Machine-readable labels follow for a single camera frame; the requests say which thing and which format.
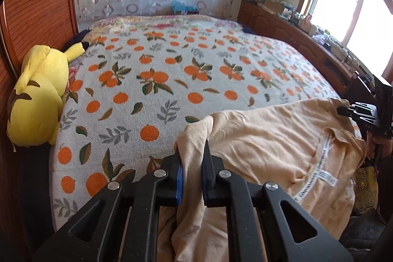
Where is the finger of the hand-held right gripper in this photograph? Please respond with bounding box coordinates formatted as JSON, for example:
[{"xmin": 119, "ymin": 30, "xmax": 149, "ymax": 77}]
[
  {"xmin": 338, "ymin": 102, "xmax": 378, "ymax": 113},
  {"xmin": 337, "ymin": 109, "xmax": 378, "ymax": 125}
]

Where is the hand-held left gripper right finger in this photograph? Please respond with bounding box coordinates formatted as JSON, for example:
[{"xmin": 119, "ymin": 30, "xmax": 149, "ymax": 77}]
[{"xmin": 201, "ymin": 139, "xmax": 355, "ymax": 262}]

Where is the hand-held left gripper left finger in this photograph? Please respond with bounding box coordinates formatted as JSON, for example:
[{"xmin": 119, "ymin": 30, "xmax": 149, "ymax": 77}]
[{"xmin": 31, "ymin": 142, "xmax": 185, "ymax": 262}]

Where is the beige printed t-shirt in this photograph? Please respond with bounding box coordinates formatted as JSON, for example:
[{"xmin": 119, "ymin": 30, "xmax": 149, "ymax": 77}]
[{"xmin": 158, "ymin": 98, "xmax": 367, "ymax": 262}]

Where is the person's right hand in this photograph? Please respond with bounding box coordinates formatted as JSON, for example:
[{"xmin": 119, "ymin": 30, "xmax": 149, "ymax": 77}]
[{"xmin": 366, "ymin": 131, "xmax": 393, "ymax": 161}]

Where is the window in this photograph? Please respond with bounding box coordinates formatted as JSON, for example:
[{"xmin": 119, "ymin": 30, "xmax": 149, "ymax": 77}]
[{"xmin": 296, "ymin": 0, "xmax": 393, "ymax": 81}]

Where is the orange fruit print bedsheet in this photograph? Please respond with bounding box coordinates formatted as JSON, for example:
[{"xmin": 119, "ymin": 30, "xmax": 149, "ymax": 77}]
[{"xmin": 49, "ymin": 23, "xmax": 344, "ymax": 232}]

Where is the wooden low cabinet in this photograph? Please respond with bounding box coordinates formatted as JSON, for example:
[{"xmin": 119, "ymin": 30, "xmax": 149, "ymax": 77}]
[{"xmin": 238, "ymin": 0, "xmax": 377, "ymax": 103}]

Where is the cardboard box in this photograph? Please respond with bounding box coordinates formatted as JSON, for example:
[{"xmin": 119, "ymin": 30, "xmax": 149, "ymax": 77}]
[{"xmin": 262, "ymin": 0, "xmax": 286, "ymax": 14}]

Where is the floral blanket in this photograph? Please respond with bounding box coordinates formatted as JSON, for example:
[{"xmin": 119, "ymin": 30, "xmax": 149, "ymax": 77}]
[{"xmin": 89, "ymin": 15, "xmax": 243, "ymax": 35}]

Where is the yellow plush toy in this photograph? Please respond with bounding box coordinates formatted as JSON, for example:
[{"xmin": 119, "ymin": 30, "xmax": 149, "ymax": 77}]
[{"xmin": 7, "ymin": 41, "xmax": 89, "ymax": 146}]

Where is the blue toy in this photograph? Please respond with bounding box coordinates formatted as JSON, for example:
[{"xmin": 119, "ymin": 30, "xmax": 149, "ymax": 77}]
[{"xmin": 170, "ymin": 0, "xmax": 197, "ymax": 15}]

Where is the wooden louvered wardrobe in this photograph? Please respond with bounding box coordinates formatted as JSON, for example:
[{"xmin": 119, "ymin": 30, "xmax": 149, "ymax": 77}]
[{"xmin": 0, "ymin": 0, "xmax": 79, "ymax": 262}]

